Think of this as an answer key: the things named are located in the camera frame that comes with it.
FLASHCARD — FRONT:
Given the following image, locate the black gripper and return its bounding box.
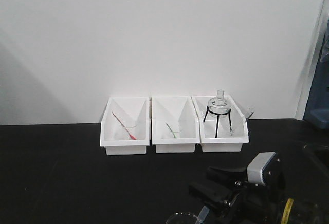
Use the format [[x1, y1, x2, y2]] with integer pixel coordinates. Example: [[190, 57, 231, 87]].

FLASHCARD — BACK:
[[189, 157, 319, 224]]

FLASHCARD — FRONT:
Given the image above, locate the clear plastic pipette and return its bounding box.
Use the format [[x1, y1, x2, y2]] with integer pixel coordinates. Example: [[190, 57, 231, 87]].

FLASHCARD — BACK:
[[195, 206, 210, 224]]

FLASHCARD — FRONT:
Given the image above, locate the white storage bin right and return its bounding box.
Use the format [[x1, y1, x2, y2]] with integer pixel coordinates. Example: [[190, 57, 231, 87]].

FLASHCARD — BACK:
[[191, 95, 249, 152]]

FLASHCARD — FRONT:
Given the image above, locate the white storage bin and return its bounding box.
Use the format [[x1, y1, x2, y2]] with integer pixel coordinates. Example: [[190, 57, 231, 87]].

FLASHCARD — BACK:
[[191, 95, 249, 152], [100, 97, 151, 155], [151, 96, 200, 153]]

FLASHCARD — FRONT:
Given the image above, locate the clear glass beaker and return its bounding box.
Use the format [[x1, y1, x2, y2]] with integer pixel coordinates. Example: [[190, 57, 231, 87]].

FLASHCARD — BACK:
[[166, 212, 197, 224]]

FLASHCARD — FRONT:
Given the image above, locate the clear glass flask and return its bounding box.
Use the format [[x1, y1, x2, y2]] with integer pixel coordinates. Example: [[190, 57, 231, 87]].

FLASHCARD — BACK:
[[208, 89, 231, 117]]

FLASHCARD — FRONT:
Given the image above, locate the white storage bin middle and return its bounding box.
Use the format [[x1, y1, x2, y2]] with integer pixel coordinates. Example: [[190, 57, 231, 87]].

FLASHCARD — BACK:
[[151, 96, 200, 153]]

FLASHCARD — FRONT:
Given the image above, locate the green tipped glass rod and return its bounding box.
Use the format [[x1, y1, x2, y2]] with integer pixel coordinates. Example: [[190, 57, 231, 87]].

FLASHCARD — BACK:
[[166, 123, 181, 139]]

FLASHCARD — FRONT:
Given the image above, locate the red tipped glass rod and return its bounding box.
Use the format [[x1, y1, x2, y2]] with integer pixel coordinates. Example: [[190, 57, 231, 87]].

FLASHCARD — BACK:
[[112, 112, 137, 140]]

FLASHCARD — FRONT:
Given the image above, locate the white storage bin left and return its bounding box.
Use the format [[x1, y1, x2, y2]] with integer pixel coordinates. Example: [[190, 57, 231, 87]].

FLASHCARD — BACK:
[[100, 97, 151, 155]]

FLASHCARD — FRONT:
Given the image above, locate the blue equipment at right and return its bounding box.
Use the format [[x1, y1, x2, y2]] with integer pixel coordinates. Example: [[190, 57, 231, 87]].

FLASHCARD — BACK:
[[303, 23, 328, 130]]

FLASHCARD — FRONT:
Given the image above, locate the silver camera box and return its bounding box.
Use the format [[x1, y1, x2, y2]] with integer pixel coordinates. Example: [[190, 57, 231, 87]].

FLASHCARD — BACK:
[[247, 152, 277, 185]]

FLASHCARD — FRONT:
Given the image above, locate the black wire tripod stand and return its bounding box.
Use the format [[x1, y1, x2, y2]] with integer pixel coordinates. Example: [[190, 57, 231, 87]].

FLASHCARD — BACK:
[[203, 106, 232, 138]]

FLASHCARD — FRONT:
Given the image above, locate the yellow cable tie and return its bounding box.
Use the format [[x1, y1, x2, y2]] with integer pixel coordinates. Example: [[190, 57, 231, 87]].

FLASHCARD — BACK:
[[280, 198, 294, 224]]

